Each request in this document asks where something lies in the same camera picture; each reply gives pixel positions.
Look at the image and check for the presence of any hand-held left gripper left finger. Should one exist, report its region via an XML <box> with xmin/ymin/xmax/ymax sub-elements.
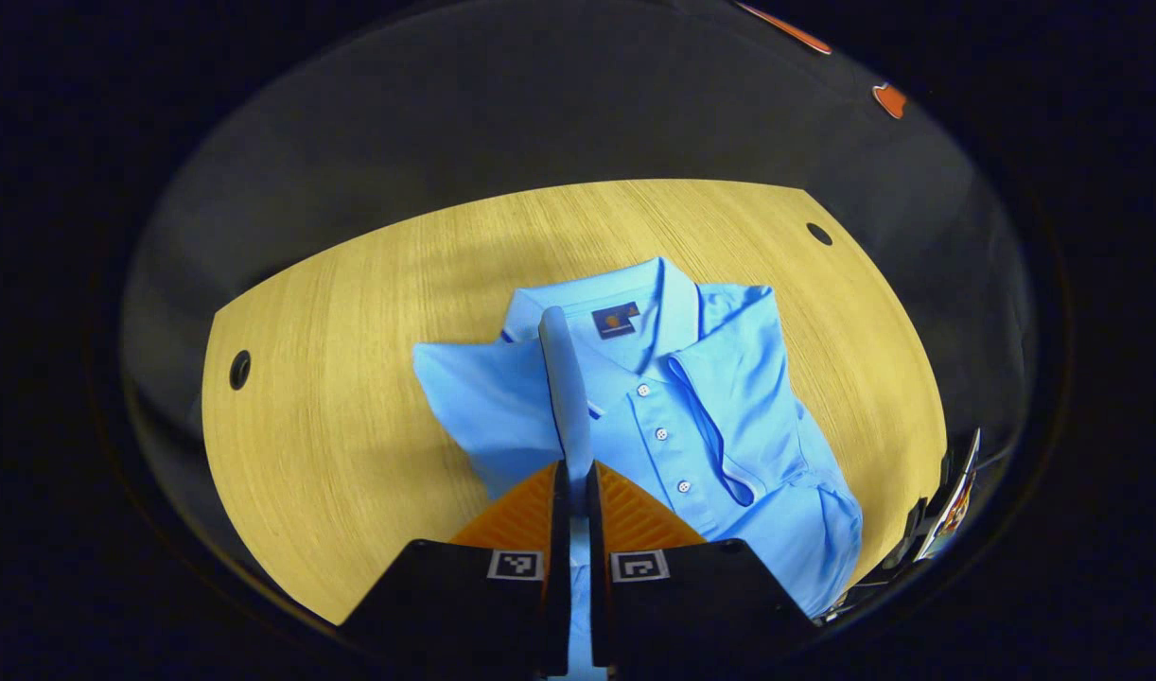
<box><xmin>340</xmin><ymin>461</ymin><xmax>572</xmax><ymax>678</ymax></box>

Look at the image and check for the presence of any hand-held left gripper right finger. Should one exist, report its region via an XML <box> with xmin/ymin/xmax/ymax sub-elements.
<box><xmin>587</xmin><ymin>461</ymin><xmax>818</xmax><ymax>678</ymax></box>

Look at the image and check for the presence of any light blue T-shirt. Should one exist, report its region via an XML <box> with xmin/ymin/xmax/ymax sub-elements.
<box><xmin>412</xmin><ymin>255</ymin><xmax>865</xmax><ymax>681</ymax></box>

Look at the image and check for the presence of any colourful printed board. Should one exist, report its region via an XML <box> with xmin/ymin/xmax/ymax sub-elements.
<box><xmin>914</xmin><ymin>428</ymin><xmax>982</xmax><ymax>561</ymax></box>

